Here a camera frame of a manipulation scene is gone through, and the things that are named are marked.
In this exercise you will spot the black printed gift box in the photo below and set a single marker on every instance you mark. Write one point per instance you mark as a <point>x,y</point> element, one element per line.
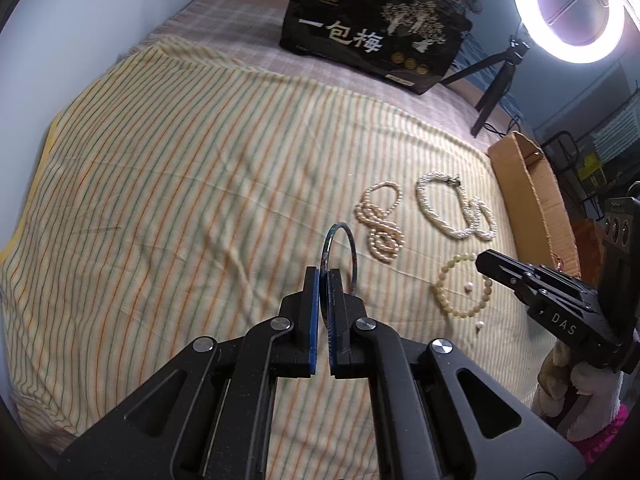
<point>370,25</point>

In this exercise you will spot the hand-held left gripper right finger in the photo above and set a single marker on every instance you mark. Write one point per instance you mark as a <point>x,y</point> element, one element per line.
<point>334,320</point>

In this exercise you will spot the cardboard box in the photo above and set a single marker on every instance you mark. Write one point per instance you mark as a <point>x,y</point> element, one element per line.
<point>530,195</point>

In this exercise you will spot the yellow striped sheet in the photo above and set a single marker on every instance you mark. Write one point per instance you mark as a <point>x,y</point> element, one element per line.
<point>200,200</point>

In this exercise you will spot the black metal rack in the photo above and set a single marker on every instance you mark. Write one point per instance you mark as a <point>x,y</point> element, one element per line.
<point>562,152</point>

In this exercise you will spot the black tripod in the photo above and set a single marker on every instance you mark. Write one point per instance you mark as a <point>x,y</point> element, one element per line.
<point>492,77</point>

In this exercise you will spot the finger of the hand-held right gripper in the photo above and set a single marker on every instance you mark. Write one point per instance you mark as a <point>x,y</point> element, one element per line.
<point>500,272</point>
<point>530,266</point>

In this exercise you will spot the person's right forearm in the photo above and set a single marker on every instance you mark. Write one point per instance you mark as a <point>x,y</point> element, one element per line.
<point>585,400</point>

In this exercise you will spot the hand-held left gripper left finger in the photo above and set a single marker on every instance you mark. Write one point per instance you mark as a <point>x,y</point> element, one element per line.
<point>313,310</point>

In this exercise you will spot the blue bangle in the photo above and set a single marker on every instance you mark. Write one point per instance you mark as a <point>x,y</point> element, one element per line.
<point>354,250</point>

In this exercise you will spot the pink plaid bed sheet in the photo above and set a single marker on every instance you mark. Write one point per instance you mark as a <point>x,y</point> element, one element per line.
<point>350,80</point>

